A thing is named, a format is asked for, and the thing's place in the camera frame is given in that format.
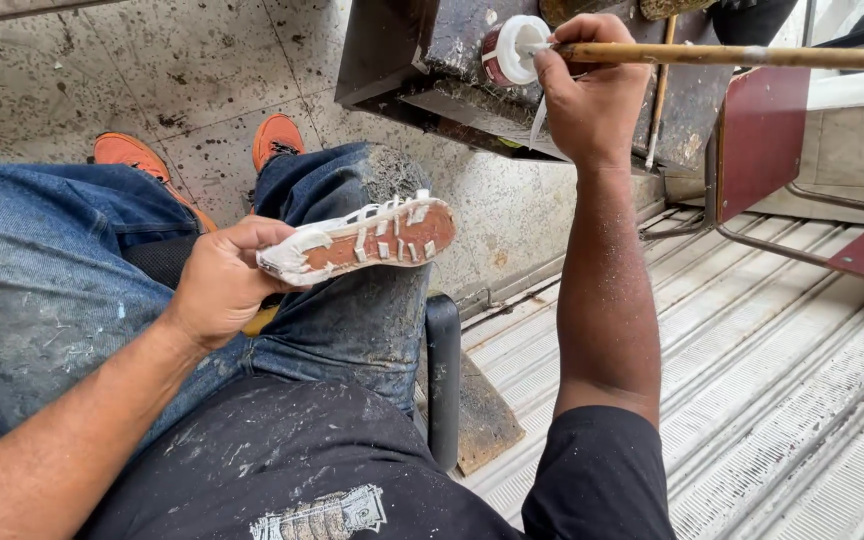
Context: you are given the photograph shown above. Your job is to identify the person's left hand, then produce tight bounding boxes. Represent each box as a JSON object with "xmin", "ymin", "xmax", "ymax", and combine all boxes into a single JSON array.
[{"xmin": 165, "ymin": 216, "xmax": 310, "ymax": 354}]

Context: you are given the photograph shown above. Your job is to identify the person's right hand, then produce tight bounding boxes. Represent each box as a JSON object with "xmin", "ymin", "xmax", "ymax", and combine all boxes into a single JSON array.
[{"xmin": 533, "ymin": 13, "xmax": 655, "ymax": 171}]

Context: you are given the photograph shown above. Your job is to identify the long wooden glue brush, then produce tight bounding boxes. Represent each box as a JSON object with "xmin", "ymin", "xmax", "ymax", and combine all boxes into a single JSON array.
[{"xmin": 518, "ymin": 40, "xmax": 864, "ymax": 73}]

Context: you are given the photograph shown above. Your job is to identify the white and brown shoe sole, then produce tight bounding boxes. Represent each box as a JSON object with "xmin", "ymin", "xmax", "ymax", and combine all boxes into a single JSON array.
[{"xmin": 255, "ymin": 189, "xmax": 458, "ymax": 288}]

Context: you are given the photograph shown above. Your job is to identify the yellow foam piece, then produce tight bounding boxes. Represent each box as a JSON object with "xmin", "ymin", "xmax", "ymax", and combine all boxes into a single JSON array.
[{"xmin": 240, "ymin": 303, "xmax": 281, "ymax": 339}]

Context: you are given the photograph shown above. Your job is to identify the black mesh fabric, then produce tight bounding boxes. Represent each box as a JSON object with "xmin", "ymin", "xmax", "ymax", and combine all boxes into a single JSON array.
[{"xmin": 120, "ymin": 235, "xmax": 202, "ymax": 292}]

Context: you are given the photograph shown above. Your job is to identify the thin wooden stick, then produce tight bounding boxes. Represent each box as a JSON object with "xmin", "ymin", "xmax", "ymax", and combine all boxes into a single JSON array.
[{"xmin": 642, "ymin": 15, "xmax": 679, "ymax": 172}]

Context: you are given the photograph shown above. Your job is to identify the white glue strip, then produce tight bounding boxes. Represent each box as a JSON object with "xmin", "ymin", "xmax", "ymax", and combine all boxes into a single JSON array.
[{"xmin": 527, "ymin": 93, "xmax": 550, "ymax": 152}]

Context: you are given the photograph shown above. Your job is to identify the white glue jar red label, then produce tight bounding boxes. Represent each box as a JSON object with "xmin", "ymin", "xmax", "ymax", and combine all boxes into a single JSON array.
[{"xmin": 481, "ymin": 15, "xmax": 553, "ymax": 88}]

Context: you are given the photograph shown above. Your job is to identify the orange shoe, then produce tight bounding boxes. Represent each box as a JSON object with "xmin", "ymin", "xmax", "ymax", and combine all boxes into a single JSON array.
[
  {"xmin": 93, "ymin": 132, "xmax": 220, "ymax": 235},
  {"xmin": 252, "ymin": 113, "xmax": 307, "ymax": 176}
]

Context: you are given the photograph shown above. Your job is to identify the blue stained jeans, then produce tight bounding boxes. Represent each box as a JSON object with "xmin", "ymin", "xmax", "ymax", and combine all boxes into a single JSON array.
[{"xmin": 0, "ymin": 142, "xmax": 435, "ymax": 460}]

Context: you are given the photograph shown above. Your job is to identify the dark glue-stained metal work stand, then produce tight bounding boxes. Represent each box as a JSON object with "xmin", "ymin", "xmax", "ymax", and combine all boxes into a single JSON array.
[{"xmin": 334, "ymin": 0, "xmax": 738, "ymax": 178}]

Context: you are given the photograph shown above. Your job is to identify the black printed t-shirt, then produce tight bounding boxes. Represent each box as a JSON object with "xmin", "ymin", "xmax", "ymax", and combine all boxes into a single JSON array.
[{"xmin": 75, "ymin": 375, "xmax": 678, "ymax": 540}]

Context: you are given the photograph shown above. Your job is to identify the black stool armrest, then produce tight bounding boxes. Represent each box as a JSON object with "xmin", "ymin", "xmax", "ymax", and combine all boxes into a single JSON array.
[{"xmin": 423, "ymin": 293, "xmax": 463, "ymax": 474}]

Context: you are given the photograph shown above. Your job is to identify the dirty wooden board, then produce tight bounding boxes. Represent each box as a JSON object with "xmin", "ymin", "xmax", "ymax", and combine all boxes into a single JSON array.
[{"xmin": 456, "ymin": 351, "xmax": 528, "ymax": 478}]

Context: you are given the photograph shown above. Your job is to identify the grey corrugated metal shutter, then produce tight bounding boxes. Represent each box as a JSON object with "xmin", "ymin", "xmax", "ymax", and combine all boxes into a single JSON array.
[{"xmin": 459, "ymin": 201, "xmax": 864, "ymax": 540}]

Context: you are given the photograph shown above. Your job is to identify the red metal-frame chair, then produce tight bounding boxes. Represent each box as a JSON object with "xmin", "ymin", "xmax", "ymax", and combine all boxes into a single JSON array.
[{"xmin": 640, "ymin": 66, "xmax": 864, "ymax": 292}]

